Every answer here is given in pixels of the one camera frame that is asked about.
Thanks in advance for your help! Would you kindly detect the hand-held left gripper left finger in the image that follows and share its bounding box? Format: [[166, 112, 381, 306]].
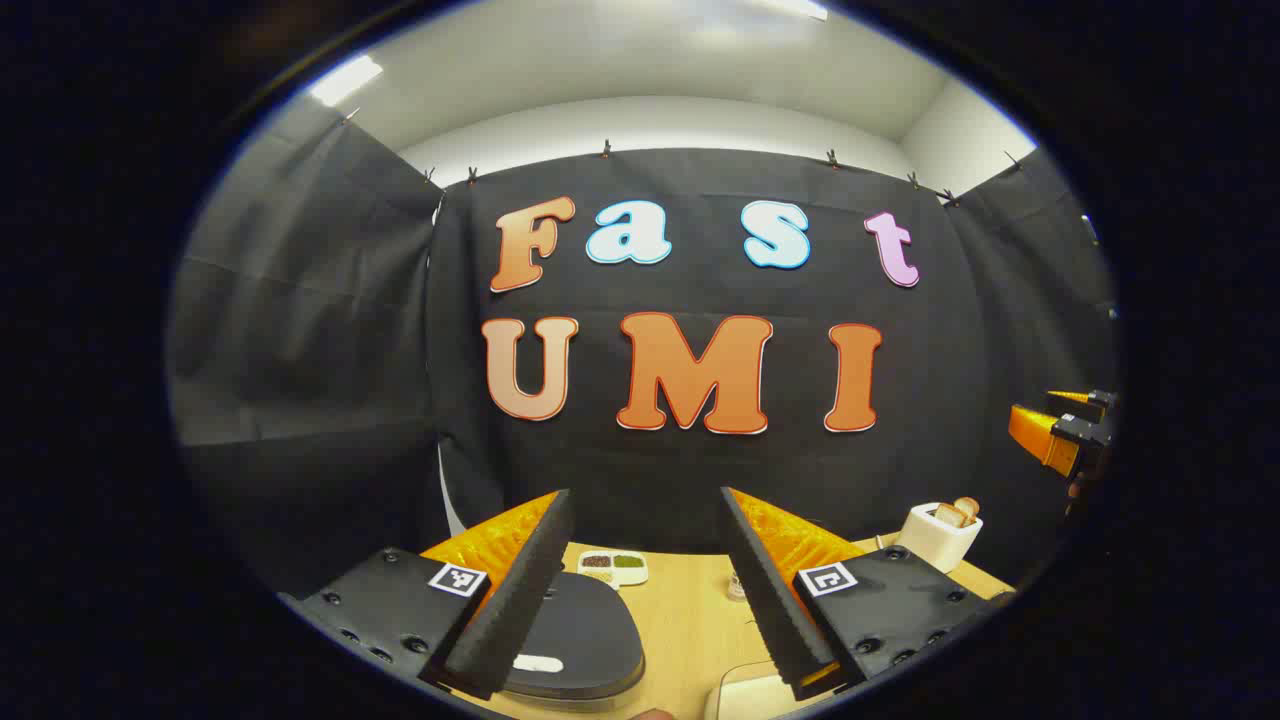
[[278, 489, 578, 701]]

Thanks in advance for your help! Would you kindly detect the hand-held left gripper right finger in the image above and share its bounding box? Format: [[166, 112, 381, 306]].
[[720, 487, 1017, 701]]

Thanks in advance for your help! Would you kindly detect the black rice cooker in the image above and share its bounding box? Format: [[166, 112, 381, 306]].
[[498, 572, 647, 713]]

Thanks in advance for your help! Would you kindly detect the white divided spice dish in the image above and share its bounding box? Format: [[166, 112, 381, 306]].
[[577, 550, 649, 589]]

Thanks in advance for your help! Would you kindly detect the cream rectangular container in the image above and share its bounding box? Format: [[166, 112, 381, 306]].
[[703, 660, 801, 720]]

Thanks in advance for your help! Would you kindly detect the white toaster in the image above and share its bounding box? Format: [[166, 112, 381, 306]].
[[895, 502, 984, 574]]

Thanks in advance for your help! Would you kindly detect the black backdrop cloth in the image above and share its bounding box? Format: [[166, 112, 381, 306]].
[[168, 95, 1119, 601]]

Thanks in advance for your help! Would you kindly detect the row of cloth clips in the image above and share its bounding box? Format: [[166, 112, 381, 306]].
[[343, 108, 1023, 207]]

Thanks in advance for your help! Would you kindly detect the ceiling light panel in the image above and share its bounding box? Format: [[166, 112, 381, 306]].
[[308, 54, 385, 108]]

